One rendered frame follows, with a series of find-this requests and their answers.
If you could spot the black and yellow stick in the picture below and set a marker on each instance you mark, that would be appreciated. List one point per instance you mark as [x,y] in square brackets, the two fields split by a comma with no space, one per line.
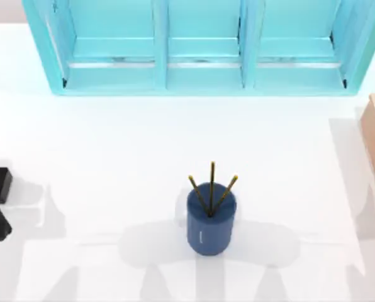
[212,188]
[225,194]
[197,194]

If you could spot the dark blue cylindrical holder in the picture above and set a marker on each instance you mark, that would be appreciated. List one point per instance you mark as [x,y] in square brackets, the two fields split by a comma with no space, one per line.
[210,232]

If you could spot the light blue rack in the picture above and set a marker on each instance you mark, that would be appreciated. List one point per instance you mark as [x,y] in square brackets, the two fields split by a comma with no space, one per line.
[162,47]

